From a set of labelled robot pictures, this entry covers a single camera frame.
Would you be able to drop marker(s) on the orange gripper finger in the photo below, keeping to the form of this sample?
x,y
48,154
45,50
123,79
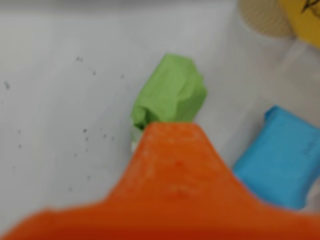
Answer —
x,y
175,187

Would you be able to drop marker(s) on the blue paper ball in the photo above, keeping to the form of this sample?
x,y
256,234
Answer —
x,y
280,155

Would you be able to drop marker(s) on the green crumpled paper ball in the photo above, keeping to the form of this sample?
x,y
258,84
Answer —
x,y
172,90

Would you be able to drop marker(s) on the ribbed beige paper cup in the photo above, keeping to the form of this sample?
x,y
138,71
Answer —
x,y
262,15

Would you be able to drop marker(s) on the yellow handwritten welcome sign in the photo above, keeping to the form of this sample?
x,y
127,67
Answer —
x,y
305,22

